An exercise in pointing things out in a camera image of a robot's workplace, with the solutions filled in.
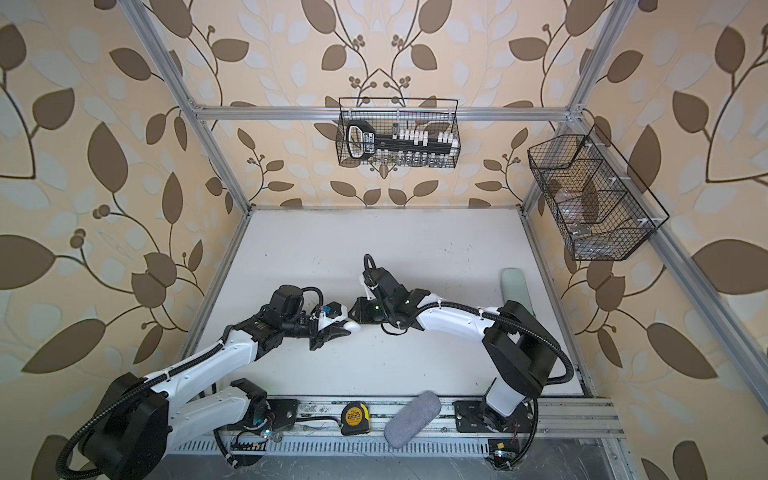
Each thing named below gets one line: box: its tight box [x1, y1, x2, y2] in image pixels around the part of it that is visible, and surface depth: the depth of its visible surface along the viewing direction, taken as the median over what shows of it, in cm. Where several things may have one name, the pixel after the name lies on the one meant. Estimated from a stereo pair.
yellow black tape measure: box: [340, 401, 371, 436], surface depth 73 cm
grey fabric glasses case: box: [384, 391, 442, 449], surface depth 72 cm
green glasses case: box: [500, 268, 536, 316], surface depth 97 cm
